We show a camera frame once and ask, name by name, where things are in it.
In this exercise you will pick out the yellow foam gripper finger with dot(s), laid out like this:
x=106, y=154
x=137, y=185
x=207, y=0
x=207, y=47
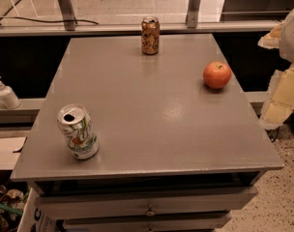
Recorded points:
x=279, y=104
x=271, y=40

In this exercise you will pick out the white rounded gripper body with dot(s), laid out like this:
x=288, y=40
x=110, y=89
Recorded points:
x=292, y=39

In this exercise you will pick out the metal railing post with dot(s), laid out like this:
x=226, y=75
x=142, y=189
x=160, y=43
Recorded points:
x=192, y=13
x=67, y=13

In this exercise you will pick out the grey drawer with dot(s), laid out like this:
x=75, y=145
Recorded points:
x=148, y=203
x=156, y=223

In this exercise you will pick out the white cardboard box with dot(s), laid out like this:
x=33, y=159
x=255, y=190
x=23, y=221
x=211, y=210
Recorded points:
x=33, y=218

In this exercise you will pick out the orange brown soda can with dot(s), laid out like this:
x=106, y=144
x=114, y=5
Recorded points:
x=150, y=35

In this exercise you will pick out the grey upper drawer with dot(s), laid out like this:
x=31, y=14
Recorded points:
x=148, y=203

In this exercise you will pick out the red apple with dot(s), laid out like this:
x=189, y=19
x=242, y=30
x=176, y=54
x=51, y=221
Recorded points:
x=216, y=75

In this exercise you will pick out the right metal railing post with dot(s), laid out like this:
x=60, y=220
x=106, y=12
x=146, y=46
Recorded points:
x=192, y=13

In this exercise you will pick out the left metal railing post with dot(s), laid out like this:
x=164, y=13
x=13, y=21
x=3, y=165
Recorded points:
x=67, y=13

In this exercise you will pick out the white green 7up can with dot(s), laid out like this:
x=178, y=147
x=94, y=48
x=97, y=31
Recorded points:
x=75, y=123

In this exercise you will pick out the white pump lotion bottle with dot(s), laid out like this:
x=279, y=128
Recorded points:
x=8, y=96

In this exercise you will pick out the grey lower drawer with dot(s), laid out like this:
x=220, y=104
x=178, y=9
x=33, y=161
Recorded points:
x=156, y=223

